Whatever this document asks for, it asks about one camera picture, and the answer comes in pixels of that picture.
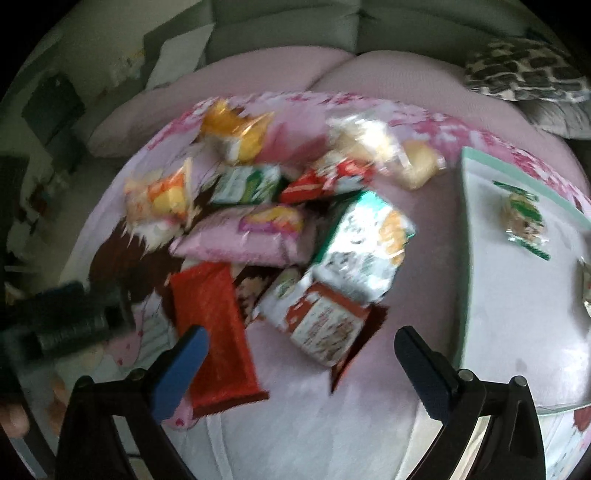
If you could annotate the dark red snack packet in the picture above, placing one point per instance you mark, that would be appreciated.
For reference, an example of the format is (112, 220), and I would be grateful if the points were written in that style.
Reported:
(358, 350)

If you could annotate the yellow cake packet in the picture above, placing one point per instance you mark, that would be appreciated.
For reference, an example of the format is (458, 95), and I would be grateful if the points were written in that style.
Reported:
(420, 164)

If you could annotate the pale snack packet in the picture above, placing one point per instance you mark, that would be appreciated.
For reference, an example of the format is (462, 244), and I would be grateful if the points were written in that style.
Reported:
(586, 290)

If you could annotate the person's left hand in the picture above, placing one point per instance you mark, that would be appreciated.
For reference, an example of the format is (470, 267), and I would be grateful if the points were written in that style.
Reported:
(11, 420)

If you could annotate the red snack bar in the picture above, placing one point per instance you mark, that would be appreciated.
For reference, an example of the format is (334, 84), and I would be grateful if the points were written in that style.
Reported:
(217, 332)

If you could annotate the orange yellow snack packet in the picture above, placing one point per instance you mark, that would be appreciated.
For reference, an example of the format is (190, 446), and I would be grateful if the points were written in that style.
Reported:
(240, 134)

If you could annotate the white sheet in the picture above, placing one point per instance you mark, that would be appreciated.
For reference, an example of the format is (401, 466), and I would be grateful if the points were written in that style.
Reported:
(180, 55)

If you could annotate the clear bread packet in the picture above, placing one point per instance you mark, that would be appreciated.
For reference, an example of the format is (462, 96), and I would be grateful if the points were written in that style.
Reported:
(364, 138)

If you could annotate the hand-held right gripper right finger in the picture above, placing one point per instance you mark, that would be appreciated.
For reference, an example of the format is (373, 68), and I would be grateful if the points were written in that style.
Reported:
(422, 374)

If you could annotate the white orange bread packet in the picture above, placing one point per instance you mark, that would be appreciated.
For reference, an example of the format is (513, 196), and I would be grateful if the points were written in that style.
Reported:
(161, 198)

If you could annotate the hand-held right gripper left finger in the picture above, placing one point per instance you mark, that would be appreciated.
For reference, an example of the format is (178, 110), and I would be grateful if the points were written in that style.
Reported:
(178, 378)

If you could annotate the white box with mint rim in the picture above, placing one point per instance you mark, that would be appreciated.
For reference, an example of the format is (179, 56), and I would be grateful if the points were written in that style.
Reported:
(508, 300)

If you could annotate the small green striped candy packet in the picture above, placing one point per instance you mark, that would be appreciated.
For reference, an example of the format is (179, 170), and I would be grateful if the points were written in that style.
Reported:
(524, 217)

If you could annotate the grey quilted pillow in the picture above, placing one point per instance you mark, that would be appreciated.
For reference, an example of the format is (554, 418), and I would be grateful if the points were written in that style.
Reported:
(558, 117)

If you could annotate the pink snack packet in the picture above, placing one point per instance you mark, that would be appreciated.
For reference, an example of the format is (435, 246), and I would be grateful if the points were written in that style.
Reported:
(231, 240)

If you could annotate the black white patterned pillow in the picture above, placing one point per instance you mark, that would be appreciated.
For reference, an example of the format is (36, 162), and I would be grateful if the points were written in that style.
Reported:
(521, 69)

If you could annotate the dark board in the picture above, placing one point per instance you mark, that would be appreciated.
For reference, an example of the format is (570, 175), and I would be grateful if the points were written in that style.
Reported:
(53, 108)

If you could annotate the pink printed blanket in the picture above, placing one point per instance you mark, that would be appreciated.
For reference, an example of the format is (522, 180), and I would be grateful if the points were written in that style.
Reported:
(429, 240)

